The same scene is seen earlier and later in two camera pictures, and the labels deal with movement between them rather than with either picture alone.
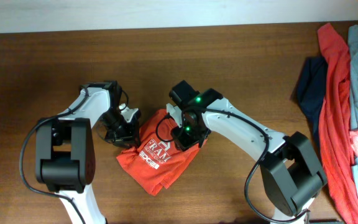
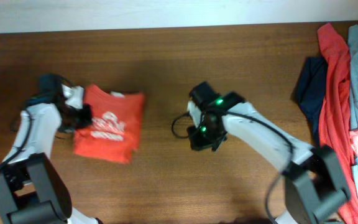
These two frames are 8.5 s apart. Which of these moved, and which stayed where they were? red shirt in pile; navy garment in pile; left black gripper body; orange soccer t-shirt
Moved: left black gripper body; orange soccer t-shirt
Stayed: red shirt in pile; navy garment in pile
